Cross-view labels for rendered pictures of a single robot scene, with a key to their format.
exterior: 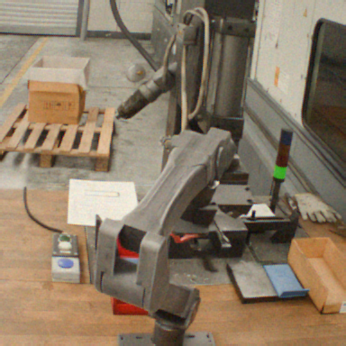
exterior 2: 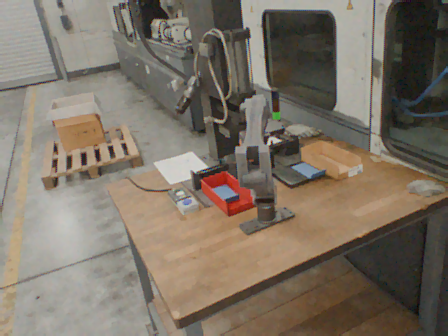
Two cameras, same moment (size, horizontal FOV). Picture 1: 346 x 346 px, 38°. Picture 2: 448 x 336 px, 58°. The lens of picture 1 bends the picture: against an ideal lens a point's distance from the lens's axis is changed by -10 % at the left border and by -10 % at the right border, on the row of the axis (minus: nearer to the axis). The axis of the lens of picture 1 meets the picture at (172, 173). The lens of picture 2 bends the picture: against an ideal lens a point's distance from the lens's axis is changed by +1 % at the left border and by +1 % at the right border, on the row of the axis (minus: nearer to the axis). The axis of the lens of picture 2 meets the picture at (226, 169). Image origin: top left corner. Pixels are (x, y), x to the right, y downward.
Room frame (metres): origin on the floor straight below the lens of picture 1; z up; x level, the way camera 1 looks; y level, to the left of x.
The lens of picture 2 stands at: (-0.35, 0.29, 1.69)
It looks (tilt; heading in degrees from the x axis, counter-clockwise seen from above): 25 degrees down; 350
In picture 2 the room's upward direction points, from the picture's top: 8 degrees counter-clockwise
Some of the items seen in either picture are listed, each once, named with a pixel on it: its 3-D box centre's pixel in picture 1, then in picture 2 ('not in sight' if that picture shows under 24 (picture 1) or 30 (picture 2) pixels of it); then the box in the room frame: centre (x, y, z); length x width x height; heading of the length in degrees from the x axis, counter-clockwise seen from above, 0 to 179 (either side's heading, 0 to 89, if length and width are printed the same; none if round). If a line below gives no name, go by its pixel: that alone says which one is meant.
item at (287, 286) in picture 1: (286, 277); (308, 168); (1.07, -0.31, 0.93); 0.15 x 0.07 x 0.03; 12
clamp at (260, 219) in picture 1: (263, 226); (279, 147); (1.31, -0.27, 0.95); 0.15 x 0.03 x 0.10; 103
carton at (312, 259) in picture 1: (325, 274); (330, 160); (1.11, -0.42, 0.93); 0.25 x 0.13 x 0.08; 13
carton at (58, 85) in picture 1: (59, 87); (79, 120); (4.57, 1.12, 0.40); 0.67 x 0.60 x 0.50; 5
